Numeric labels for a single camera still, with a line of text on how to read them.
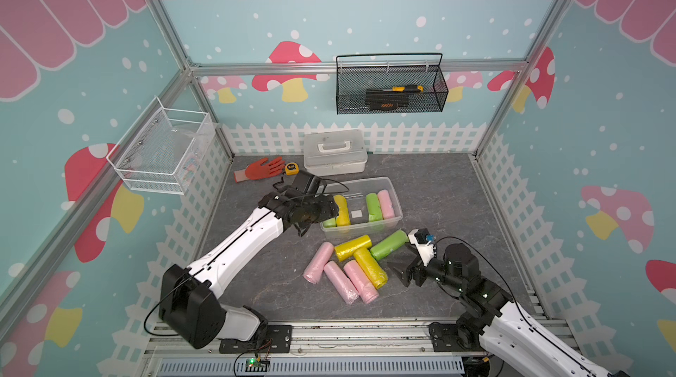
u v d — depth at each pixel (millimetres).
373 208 973
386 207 980
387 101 870
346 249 874
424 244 657
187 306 401
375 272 827
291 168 1126
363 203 1025
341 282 815
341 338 759
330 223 942
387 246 895
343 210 985
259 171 1121
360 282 814
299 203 600
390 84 946
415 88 896
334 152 1050
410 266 669
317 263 854
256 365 727
